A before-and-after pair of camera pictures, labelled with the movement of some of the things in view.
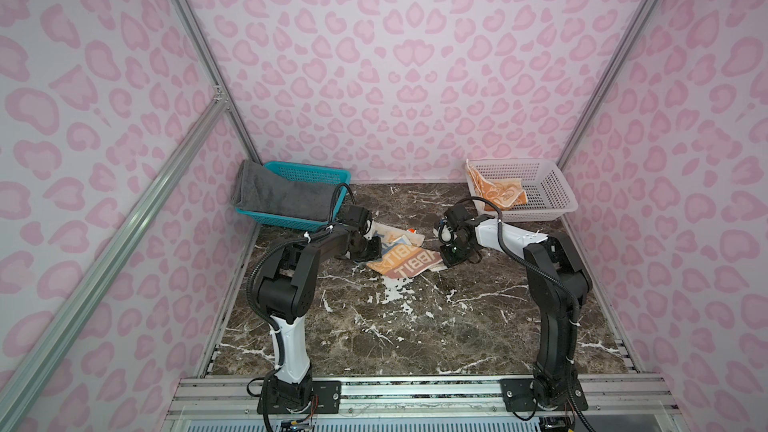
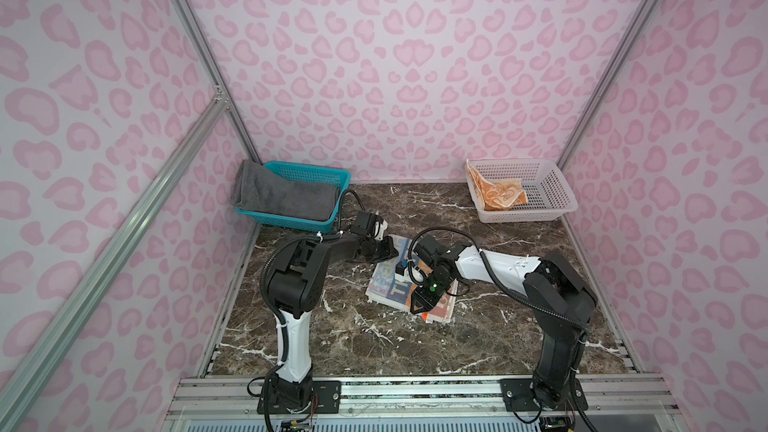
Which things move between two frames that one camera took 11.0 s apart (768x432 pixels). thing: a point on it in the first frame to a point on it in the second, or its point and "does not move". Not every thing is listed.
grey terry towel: (258, 189) does not move
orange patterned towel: (505, 194) does not move
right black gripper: (449, 260) to (424, 301)
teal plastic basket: (308, 175) does not move
